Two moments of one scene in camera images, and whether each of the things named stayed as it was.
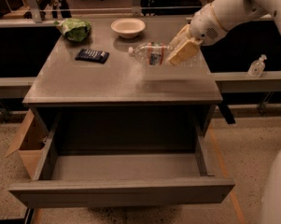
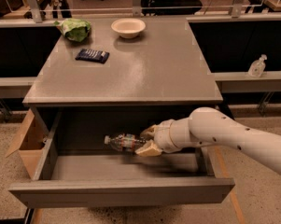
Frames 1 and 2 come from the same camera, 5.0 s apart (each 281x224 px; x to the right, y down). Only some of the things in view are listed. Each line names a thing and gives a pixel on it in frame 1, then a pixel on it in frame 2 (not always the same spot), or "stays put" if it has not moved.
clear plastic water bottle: x=158 y=54 to x=124 y=142
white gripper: x=203 y=25 to x=162 y=137
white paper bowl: x=128 y=28 stays put
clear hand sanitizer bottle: x=257 y=66 stays put
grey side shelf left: x=10 y=87 stays put
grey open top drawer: x=123 y=156 stays put
